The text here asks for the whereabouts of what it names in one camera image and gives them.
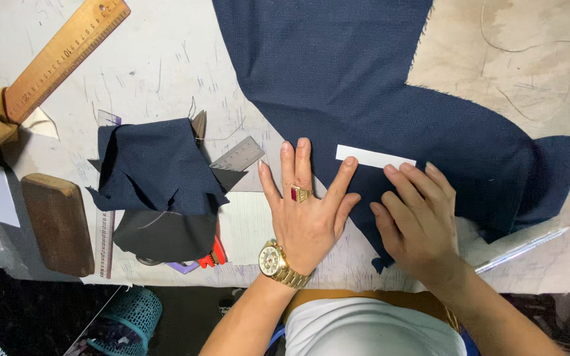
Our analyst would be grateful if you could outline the large navy fabric piece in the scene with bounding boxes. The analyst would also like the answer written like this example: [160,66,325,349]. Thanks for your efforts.
[212,0,570,275]

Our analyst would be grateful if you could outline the wooden ruler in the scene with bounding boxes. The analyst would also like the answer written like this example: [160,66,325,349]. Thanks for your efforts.
[4,0,131,124]

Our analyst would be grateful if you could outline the gold ring with red stone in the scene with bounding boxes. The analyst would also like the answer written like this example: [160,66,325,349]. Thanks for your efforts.
[290,185,313,203]

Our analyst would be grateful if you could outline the metal scissors blades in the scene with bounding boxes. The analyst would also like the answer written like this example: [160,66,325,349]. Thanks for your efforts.
[190,110,207,146]

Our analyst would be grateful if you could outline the clear plastic stick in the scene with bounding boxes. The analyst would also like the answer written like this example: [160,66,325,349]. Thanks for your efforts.
[473,226,570,275]

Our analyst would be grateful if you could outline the white paper scrap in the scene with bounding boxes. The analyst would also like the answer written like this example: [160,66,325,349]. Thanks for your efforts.
[20,106,60,140]

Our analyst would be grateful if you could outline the dark grey fabric piece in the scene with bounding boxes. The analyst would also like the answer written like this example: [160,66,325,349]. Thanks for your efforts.
[113,208,219,263]

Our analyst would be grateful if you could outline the grey machine housing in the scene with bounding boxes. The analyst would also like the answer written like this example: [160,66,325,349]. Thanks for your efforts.
[0,148,80,282]

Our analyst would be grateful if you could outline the loose thread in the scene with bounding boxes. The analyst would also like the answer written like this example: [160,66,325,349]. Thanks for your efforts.
[480,4,570,54]

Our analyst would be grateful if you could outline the tan waistband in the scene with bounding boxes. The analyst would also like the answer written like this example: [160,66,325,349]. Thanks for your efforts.
[282,289,461,333]

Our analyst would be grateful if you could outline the clear purple plastic ruler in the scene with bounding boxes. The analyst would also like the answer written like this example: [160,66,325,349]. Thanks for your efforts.
[96,110,122,279]

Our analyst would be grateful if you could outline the person's left hand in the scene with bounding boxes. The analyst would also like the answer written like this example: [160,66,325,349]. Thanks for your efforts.
[258,137,362,275]

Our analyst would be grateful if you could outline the gold wristwatch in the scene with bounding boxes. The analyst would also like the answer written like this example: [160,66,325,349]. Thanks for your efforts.
[258,240,311,290]

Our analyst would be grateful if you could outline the white label card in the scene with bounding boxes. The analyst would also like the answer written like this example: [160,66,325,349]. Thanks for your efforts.
[0,163,21,228]

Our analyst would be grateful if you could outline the teal plastic basket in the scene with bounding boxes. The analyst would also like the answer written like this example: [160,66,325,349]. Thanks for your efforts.
[86,286,163,356]

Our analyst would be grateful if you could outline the white paper strip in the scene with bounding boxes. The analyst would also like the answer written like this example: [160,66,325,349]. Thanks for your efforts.
[335,144,417,170]

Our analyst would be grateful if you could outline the purple plastic piece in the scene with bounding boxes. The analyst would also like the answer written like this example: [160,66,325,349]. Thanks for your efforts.
[166,260,202,275]

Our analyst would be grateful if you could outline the small navy fabric piece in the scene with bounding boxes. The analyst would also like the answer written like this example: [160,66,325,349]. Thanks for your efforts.
[86,118,248,216]

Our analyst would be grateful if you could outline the black printed bag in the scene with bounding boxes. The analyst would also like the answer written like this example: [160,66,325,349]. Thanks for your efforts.
[0,257,117,356]

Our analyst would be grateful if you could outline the person's right hand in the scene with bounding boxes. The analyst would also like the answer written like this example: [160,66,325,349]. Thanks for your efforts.
[369,161,465,288]

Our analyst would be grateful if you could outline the brown wooden block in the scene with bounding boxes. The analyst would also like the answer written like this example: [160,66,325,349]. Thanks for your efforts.
[20,173,96,278]

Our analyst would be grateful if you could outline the grey metal ruler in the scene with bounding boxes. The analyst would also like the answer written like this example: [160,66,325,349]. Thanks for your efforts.
[209,136,266,173]

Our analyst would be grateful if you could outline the white ribbed cloth piece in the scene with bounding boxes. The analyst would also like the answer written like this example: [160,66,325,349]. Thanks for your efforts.
[218,190,278,266]

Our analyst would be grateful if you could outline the person's white shirt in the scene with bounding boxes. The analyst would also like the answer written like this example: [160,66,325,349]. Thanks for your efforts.
[285,297,468,356]

